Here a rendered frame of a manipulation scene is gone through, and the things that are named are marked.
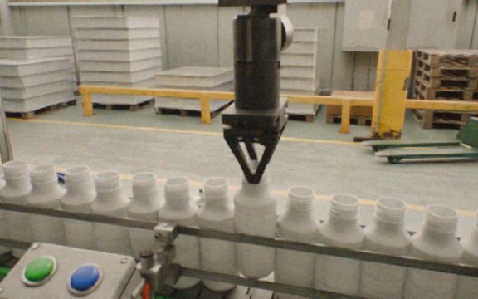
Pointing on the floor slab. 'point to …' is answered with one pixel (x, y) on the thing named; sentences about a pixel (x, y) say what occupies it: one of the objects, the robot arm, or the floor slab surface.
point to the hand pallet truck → (474, 139)
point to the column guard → (392, 93)
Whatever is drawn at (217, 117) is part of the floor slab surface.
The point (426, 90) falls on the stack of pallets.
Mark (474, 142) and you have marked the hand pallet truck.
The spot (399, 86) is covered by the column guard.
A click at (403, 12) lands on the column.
